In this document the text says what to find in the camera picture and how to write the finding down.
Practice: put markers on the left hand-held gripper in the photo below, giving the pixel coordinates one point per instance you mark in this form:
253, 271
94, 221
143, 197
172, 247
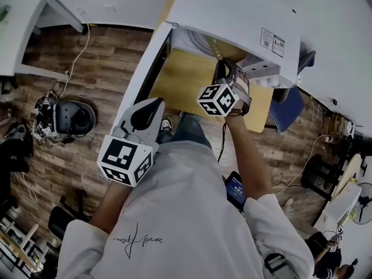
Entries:
122, 158

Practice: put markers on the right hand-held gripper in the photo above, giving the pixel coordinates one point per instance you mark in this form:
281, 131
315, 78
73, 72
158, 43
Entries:
218, 100

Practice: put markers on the person's left forearm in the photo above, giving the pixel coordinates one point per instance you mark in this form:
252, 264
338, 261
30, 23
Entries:
112, 211

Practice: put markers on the person's right forearm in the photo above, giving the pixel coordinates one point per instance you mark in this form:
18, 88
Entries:
247, 155

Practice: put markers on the person's right hand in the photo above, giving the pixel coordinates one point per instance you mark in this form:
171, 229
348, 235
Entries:
243, 83

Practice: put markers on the person's shoe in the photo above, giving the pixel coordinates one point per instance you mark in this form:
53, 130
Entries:
166, 124

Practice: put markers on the black wristband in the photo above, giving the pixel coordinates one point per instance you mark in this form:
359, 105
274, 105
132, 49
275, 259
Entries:
238, 112

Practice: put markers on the person's blue jeans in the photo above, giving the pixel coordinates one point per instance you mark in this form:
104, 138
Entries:
189, 129

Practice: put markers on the blue chair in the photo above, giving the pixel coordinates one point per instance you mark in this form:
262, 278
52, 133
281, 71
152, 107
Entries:
286, 109

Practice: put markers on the small white round plug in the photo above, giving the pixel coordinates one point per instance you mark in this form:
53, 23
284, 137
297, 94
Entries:
299, 79

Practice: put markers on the person's white shirt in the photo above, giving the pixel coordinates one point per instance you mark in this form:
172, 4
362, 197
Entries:
180, 202

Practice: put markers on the black tablet with blue screen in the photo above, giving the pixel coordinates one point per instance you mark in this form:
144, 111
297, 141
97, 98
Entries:
236, 190

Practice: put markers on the white charger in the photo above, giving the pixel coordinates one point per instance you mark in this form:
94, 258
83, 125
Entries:
328, 139

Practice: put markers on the black office chair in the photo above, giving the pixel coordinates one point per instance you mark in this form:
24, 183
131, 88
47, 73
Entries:
58, 219

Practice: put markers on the white router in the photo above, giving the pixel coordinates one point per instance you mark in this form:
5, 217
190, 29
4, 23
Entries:
351, 129

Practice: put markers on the round light wooden table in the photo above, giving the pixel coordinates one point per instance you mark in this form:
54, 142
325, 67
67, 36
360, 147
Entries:
319, 176

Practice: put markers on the white table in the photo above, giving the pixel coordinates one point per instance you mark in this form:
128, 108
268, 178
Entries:
17, 33

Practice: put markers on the white cabinet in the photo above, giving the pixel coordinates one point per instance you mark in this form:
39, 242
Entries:
343, 205

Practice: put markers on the small green plant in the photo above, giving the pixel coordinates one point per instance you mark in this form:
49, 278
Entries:
4, 12

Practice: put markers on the white shelf rack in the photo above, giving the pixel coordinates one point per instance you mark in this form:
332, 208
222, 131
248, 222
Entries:
17, 248

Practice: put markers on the black standing fan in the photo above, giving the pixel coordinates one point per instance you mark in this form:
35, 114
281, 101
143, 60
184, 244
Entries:
363, 202

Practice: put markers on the white wall plate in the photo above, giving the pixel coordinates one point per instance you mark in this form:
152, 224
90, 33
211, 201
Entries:
110, 8

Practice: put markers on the white wall outlet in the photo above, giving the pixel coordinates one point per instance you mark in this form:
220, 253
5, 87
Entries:
80, 11

